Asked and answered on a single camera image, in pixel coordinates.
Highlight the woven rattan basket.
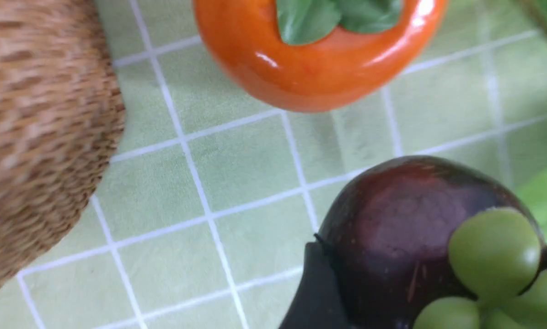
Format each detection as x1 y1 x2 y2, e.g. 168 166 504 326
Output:
0 0 126 289

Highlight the green checkered tablecloth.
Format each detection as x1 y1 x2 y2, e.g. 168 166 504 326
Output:
0 0 547 329

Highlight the dark purple mangosteen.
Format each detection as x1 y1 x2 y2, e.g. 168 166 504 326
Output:
318 155 547 329

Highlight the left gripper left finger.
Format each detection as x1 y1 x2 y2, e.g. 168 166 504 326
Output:
279 234 350 329

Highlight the orange persimmon with green calyx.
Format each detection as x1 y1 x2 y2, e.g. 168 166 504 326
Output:
193 0 448 112

